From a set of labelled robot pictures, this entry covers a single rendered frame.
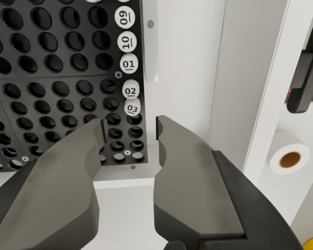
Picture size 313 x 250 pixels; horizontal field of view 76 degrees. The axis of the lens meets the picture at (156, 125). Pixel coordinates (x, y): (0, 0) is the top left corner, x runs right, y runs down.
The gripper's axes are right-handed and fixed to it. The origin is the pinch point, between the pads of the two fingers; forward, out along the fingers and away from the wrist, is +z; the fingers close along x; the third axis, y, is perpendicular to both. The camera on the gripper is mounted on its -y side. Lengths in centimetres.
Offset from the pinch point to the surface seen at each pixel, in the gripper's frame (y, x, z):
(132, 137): 4.0, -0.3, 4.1
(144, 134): 3.7, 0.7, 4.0
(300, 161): 17.6, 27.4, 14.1
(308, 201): 140, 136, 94
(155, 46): -2.8, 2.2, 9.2
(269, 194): 30.7, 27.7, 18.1
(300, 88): -0.4, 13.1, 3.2
